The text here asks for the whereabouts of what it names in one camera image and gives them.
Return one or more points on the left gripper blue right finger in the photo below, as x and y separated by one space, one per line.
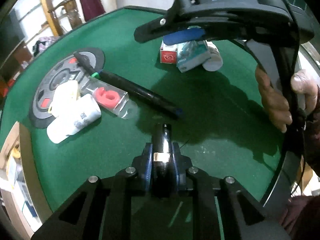
222 208

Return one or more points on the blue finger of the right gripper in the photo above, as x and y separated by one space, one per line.
187 35

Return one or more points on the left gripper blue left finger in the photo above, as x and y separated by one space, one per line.
100 208

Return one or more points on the black gold lipstick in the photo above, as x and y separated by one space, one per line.
161 180

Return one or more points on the person's right hand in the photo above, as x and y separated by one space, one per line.
277 105

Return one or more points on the teal white tissue pack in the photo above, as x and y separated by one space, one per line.
191 54

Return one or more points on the white red medicine box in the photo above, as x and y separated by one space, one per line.
168 53

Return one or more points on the white pill bottle red label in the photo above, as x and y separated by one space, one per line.
215 62

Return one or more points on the black marker blue cap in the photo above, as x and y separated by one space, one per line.
151 98

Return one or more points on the cardboard storage box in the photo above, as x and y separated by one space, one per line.
21 190

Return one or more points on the red number six candle pack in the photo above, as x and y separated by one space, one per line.
113 99

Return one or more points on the maroon cloth on chair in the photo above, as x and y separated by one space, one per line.
92 9

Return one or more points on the white plastic bottle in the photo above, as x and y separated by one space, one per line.
81 114

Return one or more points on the black marker green cap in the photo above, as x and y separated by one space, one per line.
85 65

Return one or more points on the wooden chair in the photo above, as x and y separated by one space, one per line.
66 13

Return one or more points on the cream tape roll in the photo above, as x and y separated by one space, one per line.
64 97

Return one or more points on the wooden shelf cabinet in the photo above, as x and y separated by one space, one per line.
35 22

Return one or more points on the grey round table centre disc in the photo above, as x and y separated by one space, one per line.
63 71

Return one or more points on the pile of clothes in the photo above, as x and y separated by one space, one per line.
42 44

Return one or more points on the black television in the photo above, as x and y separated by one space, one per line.
11 36

